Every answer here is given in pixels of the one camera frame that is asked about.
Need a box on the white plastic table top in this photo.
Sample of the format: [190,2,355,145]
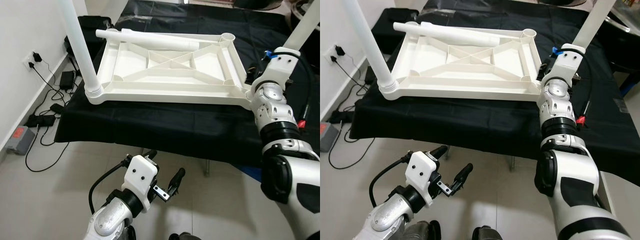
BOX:
[377,27,546,101]
[85,32,256,106]

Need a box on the black tablecloth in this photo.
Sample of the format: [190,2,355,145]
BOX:
[54,0,320,168]
[349,0,640,173]

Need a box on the grey robot left leg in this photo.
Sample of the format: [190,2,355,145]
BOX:
[400,220,442,240]

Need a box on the black wok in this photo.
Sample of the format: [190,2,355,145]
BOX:
[595,20,640,71]

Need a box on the black square case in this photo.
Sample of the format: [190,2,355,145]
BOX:
[77,15,113,46]
[372,7,406,53]

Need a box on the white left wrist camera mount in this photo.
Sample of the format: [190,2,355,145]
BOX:
[406,151,441,207]
[121,155,160,211]

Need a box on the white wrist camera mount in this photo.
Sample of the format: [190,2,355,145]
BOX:
[260,47,301,91]
[121,155,160,211]
[545,44,586,86]
[406,151,441,207]

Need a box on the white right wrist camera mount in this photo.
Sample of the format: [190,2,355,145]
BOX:
[260,47,301,91]
[545,44,586,86]

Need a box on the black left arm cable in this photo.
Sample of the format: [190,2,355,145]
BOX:
[369,156,413,208]
[89,162,128,213]

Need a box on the black floor cable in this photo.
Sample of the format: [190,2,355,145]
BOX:
[327,55,376,170]
[25,60,76,173]

